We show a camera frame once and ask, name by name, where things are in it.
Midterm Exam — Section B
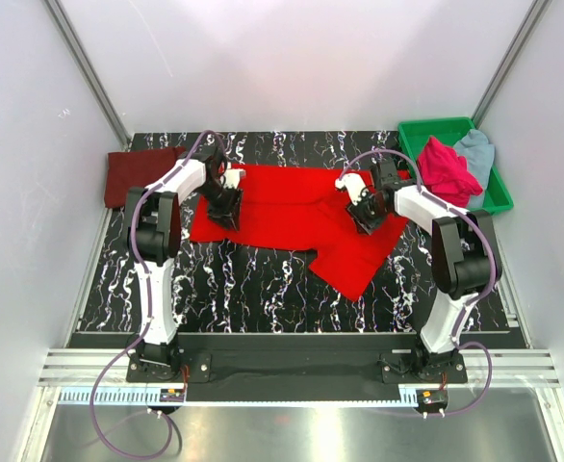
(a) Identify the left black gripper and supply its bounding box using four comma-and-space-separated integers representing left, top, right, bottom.
196, 182, 244, 232

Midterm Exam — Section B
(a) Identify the bright red t-shirt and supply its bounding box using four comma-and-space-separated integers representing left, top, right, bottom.
190, 165, 408, 301

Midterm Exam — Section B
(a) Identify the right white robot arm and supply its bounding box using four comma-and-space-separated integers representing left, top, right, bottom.
335, 161, 501, 382

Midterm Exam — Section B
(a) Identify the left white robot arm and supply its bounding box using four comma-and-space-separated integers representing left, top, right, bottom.
124, 146, 244, 381

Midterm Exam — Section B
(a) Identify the pink crumpled t-shirt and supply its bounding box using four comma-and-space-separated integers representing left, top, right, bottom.
417, 137, 484, 207

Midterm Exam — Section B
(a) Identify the green plastic bin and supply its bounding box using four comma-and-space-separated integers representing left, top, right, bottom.
397, 116, 514, 215

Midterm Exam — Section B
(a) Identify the folded maroon t-shirt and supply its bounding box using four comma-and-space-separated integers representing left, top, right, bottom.
103, 146, 186, 209

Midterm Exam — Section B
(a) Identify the grey-blue crumpled t-shirt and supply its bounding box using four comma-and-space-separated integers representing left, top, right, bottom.
453, 129, 496, 209

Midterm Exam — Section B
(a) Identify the right orange connector block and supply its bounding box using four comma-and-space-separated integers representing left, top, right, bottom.
419, 390, 449, 405

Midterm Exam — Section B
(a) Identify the orange connector block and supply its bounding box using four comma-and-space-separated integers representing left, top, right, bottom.
160, 388, 185, 402
419, 390, 449, 405

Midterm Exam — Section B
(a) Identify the left orange connector block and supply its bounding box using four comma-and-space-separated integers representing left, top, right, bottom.
160, 388, 185, 402

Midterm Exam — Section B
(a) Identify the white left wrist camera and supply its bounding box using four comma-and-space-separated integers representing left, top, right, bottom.
221, 168, 245, 190

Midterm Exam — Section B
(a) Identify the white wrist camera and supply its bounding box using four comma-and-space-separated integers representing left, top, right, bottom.
221, 168, 245, 190
334, 173, 372, 206

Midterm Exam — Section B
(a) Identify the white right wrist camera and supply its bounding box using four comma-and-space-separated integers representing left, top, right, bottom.
334, 173, 372, 206

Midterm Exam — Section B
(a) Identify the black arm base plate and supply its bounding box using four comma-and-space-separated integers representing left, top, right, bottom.
127, 333, 467, 403

